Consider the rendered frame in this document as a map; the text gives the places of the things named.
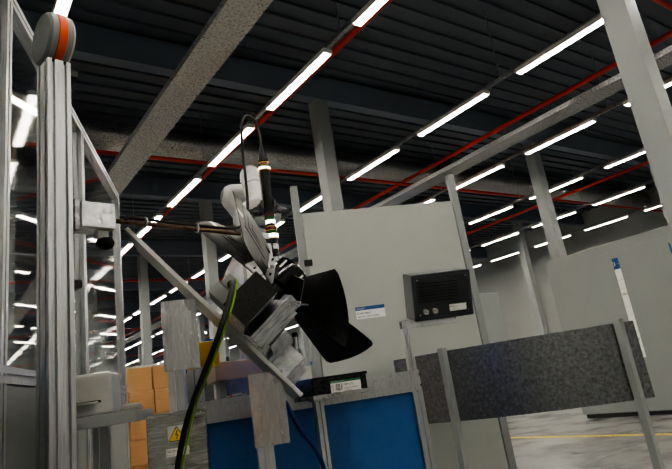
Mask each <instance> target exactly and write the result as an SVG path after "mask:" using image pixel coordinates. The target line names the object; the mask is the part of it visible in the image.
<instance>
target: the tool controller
mask: <svg viewBox="0 0 672 469"><path fill-rule="evenodd" d="M403 285H404V295H405V305H406V316H407V319H410V320H414V321H415V322H418V321H425V320H433V319H440V318H448V317H456V316H463V315H471V314H473V313H474V312H473V302H472V292H471V282H470V273H469V269H465V268H452V269H444V270H435V271H426V272H417V273H408V274H403Z"/></svg>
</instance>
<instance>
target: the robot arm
mask: <svg viewBox="0 0 672 469"><path fill-rule="evenodd" d="M246 174H247V184H248V195H249V213H250V215H251V216H253V219H254V221H255V222H256V224H257V226H258V227H259V229H260V231H261V233H265V227H266V221H265V220H264V213H263V208H264V207H263V200H262V196H261V187H260V179H259V171H258V169H257V168H256V167H255V166H252V165H248V166H246ZM240 182H241V184H231V185H228V186H226V187H224V189H223V190H222V192H221V197H220V199H221V203H222V205H223V206H224V208H225V209H226V210H227V211H228V212H229V214H230V215H231V216H232V218H233V225H234V227H236V226H240V222H239V217H238V212H237V208H236V204H235V200H234V196H233V192H234V193H235V194H236V195H237V196H238V198H239V199H240V200H241V202H242V203H243V204H244V206H245V207H246V193H245V182H244V172H243V169H242V171H241V173H240ZM232 191H233V192H232ZM273 207H274V215H275V223H276V224H277V223H278V222H279V220H280V218H281V213H282V212H284V211H286V207H284V206H282V207H281V206H280V205H278V204H277V202H275V199H273ZM228 274H232V275H233V276H234V277H235V278H237V279H238V281H240V282H241V283H242V284H243V283H244V282H245V281H246V280H247V279H248V278H249V277H250V276H251V275H252V274H253V273H251V272H250V271H249V270H248V269H247V268H245V267H243V265H242V264H241V263H239V262H238V261H237V260H235V259H234V258H233V257H232V259H231V261H230V263H229V265H228V267H227V270H226V272H225V274H224V277H225V276H227V275H228ZM248 359H250V358H249V357H248V356H247V355H246V354H244V353H243V352H242V351H241V350H240V349H239V360H248Z"/></svg>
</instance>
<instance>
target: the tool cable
mask: <svg viewBox="0 0 672 469"><path fill-rule="evenodd" d="M246 117H249V118H251V119H252V120H253V122H254V123H255V125H256V127H257V130H258V135H259V141H260V146H263V143H262V137H261V132H260V128H259V125H258V123H257V121H256V120H255V119H254V118H253V117H252V116H251V115H248V114H247V115H244V116H243V117H242V119H241V122H240V140H241V152H242V162H243V172H244V182H245V193H246V209H247V210H248V212H249V195H248V184H247V174H246V164H245V154H244V143H243V121H244V119H245V118H246ZM124 217H125V218H126V219H131V220H140V221H145V222H146V226H143V227H144V228H147V226H148V221H149V222H158V223H167V224H175V225H184V226H193V227H197V231H195V233H198V232H199V229H200V227H203V228H213V229H227V230H234V229H238V231H240V232H241V227H240V226H236V227H224V226H212V225H203V224H199V223H197V222H196V223H195V224H193V223H185V222H176V221H168V220H159V219H151V218H147V217H144V218H142V217H133V216H125V215H120V216H119V218H122V219H124ZM239 237H242V232H241V235H240V236H239Z"/></svg>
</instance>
